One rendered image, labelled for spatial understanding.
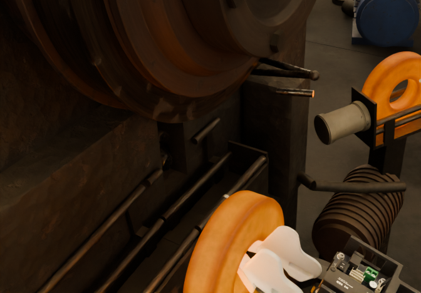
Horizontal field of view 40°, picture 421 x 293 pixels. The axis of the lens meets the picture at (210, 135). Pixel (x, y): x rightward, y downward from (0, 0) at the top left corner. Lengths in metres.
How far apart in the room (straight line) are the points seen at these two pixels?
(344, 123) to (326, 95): 1.47
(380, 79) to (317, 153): 1.11
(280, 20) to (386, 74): 0.48
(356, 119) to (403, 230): 0.86
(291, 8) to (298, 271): 0.30
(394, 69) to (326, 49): 1.87
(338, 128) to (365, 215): 0.17
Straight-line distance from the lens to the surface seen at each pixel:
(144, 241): 0.82
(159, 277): 0.77
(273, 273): 0.55
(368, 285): 0.53
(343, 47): 3.00
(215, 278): 0.53
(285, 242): 0.57
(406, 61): 1.12
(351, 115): 1.10
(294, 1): 0.69
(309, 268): 0.58
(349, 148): 2.23
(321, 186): 1.06
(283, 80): 0.98
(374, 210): 1.15
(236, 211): 0.55
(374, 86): 1.10
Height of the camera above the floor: 1.26
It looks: 34 degrees down
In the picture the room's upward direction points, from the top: 3 degrees counter-clockwise
